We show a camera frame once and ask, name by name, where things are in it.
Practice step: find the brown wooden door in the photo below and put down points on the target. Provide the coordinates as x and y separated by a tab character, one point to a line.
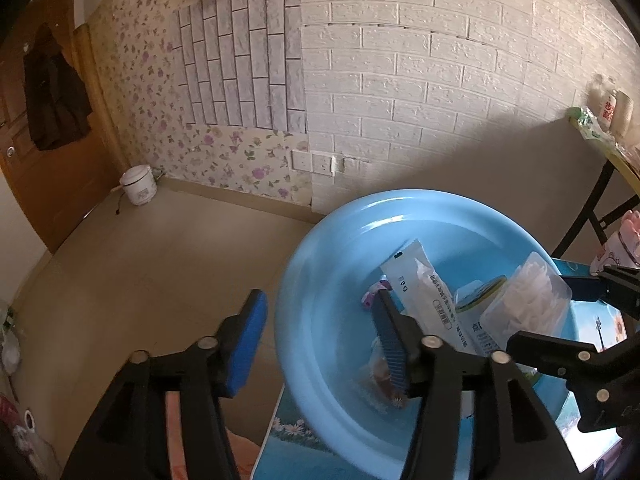
60	185

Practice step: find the white plastic bag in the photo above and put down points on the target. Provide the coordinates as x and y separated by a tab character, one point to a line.
10	355

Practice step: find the bag of white floss picks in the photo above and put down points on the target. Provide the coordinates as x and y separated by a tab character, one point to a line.
530	295

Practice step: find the light blue plastic basin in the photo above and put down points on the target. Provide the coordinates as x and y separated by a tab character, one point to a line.
330	270

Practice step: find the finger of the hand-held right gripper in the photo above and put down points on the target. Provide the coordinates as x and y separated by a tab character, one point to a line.
582	287
545	350

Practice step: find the black hanging jacket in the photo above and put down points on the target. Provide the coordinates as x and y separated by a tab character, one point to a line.
55	100

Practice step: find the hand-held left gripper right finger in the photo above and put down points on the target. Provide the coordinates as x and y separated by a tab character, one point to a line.
392	355

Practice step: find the stack of white paper cups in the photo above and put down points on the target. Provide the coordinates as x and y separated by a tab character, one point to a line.
624	112

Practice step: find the pink cartoon water bottle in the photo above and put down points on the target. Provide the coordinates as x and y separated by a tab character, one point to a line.
622	245

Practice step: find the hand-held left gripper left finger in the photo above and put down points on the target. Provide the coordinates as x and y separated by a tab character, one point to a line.
245	350

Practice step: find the small pink white toy figure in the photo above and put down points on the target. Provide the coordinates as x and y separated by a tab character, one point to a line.
371	297

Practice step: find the clear snack packet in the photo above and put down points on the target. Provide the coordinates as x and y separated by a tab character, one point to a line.
380	375

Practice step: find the folding table with black legs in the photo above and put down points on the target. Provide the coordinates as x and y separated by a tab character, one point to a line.
595	195

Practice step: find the white bottle with green label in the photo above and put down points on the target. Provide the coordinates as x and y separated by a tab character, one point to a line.
475	310

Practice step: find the white rice cooker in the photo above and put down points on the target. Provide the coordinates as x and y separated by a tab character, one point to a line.
137	187

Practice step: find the white bottle with red label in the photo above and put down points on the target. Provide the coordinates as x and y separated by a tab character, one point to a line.
606	110

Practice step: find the white wall sockets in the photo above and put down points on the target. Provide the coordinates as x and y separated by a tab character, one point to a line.
312	162

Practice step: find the long white sachet packet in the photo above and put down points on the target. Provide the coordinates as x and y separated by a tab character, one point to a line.
425	285

